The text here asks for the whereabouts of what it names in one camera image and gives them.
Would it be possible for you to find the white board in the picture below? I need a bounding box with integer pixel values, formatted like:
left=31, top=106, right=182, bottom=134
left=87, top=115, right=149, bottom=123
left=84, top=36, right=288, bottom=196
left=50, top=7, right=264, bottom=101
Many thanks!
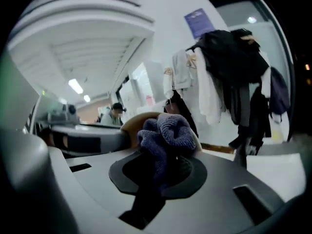
left=119, top=61, right=156, bottom=118

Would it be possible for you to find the grey hanging garment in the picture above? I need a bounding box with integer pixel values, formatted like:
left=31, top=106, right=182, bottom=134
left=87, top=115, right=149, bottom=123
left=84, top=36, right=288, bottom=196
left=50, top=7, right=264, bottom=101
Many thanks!
left=172, top=49, right=195, bottom=90

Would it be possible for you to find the black hanging jacket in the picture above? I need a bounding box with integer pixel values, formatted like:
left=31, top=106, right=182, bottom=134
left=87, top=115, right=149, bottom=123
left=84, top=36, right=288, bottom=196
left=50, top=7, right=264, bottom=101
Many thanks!
left=186, top=29, right=272, bottom=156

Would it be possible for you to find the purple knitted cloth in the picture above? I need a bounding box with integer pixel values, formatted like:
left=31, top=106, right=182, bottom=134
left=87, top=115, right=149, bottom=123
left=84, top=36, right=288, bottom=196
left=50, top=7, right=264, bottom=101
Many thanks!
left=136, top=114, right=197, bottom=190

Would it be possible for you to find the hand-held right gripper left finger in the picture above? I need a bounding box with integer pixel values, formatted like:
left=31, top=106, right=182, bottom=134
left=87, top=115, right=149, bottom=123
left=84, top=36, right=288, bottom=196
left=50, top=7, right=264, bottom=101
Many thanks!
left=109, top=152, right=157, bottom=195

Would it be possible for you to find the white hanging garment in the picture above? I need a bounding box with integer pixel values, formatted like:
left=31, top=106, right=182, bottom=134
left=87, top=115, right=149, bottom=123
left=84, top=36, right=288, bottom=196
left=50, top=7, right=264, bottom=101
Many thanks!
left=195, top=48, right=227, bottom=125

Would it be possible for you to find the purple wall poster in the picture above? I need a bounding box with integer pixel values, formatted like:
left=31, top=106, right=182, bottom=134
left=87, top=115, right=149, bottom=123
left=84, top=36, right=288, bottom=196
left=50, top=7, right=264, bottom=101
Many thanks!
left=184, top=8, right=215, bottom=40

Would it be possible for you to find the tan wooden bowl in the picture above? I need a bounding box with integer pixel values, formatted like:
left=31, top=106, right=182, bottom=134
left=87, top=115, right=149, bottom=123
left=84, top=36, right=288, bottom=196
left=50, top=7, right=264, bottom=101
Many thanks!
left=120, top=111, right=203, bottom=154

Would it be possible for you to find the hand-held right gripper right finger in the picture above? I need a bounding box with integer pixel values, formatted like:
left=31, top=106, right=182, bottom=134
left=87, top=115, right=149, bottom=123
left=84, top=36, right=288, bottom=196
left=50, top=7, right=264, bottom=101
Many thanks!
left=162, top=155, right=208, bottom=199

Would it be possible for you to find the dark purple hanging bag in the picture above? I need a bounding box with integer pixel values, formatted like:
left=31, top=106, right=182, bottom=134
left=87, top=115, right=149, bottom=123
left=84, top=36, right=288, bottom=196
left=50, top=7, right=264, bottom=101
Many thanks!
left=268, top=66, right=291, bottom=116

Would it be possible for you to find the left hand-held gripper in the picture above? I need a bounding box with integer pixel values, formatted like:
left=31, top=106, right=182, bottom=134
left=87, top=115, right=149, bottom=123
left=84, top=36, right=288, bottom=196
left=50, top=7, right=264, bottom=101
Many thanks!
left=34, top=103, right=129, bottom=158

